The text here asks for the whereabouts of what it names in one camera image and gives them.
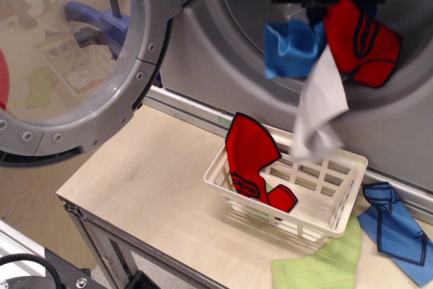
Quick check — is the red cloth with black print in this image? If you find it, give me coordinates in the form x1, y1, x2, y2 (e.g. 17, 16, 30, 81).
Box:
323, 0, 402, 88

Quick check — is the white grey cloth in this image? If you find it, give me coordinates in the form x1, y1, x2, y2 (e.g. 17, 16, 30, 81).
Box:
290, 46, 348, 162

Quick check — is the grey toy washing machine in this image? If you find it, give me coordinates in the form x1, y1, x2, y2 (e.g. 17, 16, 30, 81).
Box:
157, 0, 433, 198

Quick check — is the white plastic laundry basket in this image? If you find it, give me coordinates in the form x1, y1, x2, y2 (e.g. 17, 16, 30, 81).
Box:
204, 127, 368, 244

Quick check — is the red cloth with black trim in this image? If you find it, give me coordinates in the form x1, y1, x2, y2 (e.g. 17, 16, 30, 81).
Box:
225, 112, 298, 213

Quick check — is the blue clamp behind door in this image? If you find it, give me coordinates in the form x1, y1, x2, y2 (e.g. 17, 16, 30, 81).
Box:
64, 1, 130, 60

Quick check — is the blue cloth with black outline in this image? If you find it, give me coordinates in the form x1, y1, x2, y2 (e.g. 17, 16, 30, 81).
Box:
358, 183, 432, 286

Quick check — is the round transparent washer door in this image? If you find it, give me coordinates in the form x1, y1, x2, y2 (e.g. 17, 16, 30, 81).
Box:
1, 0, 188, 169

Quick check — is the light green cloth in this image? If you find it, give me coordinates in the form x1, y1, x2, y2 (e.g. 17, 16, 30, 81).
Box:
271, 215, 362, 288

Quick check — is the aluminium table frame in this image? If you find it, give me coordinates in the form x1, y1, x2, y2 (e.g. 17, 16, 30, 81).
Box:
58, 195, 223, 288

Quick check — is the black robot base with cable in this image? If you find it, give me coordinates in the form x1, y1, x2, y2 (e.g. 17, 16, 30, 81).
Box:
1, 250, 101, 288

